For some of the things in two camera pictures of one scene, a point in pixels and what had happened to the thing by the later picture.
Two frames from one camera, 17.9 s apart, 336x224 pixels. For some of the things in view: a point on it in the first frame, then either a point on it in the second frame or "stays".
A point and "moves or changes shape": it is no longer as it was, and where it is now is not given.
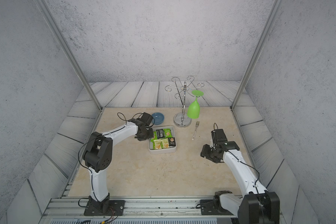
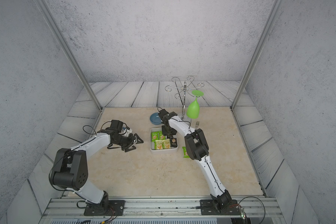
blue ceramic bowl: (158, 117) stays
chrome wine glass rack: (181, 120) stays
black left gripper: (151, 136) → (131, 141)
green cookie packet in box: (155, 137) stays
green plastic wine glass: (193, 109) stays
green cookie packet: (168, 134) moves or changes shape
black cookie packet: (171, 142) stays
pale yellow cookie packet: (166, 144) stays
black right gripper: (204, 151) → (164, 133)
